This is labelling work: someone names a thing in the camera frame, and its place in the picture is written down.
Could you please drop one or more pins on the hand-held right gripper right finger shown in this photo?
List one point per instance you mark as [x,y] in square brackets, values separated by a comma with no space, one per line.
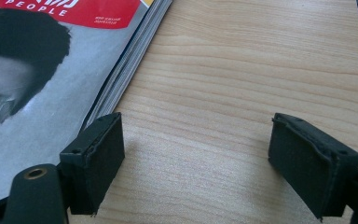
[310,174]

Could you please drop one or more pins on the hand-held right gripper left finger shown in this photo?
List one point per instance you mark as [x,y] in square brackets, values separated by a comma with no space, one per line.
[90,168]

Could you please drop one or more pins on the portrait cover magazine red label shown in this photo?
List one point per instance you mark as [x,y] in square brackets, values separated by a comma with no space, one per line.
[74,77]

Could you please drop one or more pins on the light blue magazine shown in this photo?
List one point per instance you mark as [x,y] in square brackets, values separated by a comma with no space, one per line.
[136,53]

